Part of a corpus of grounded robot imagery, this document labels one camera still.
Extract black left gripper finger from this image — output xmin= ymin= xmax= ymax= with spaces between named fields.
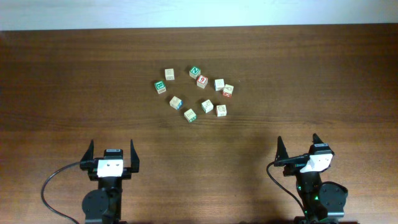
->
xmin=80 ymin=140 xmax=94 ymax=162
xmin=131 ymin=140 xmax=140 ymax=173

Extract wooden letter I block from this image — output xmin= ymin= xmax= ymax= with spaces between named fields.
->
xmin=183 ymin=109 xmax=197 ymax=123

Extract wooden block red U side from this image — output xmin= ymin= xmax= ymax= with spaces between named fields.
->
xmin=216 ymin=105 xmax=227 ymax=117

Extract wooden block green V side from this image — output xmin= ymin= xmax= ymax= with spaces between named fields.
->
xmin=201 ymin=100 xmax=214 ymax=113

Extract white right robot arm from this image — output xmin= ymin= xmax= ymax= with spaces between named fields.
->
xmin=271 ymin=134 xmax=348 ymax=223

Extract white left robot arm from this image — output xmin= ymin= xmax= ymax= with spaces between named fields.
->
xmin=80 ymin=141 xmax=140 ymax=224

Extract wooden letter J block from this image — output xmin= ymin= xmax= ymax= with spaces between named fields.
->
xmin=169 ymin=96 xmax=183 ymax=110

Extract green letter B block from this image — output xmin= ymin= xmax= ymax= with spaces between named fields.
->
xmin=154 ymin=80 xmax=167 ymax=94

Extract wooden block blue side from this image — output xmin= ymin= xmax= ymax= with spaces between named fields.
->
xmin=215 ymin=79 xmax=225 ymax=91

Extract wooden block number 5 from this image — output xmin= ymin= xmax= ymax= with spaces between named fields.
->
xmin=165 ymin=68 xmax=175 ymax=80

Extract red number 6 block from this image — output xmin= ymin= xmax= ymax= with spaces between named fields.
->
xmin=197 ymin=75 xmax=208 ymax=89

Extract green letter N block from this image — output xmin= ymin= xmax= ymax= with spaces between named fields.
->
xmin=189 ymin=66 xmax=201 ymax=79

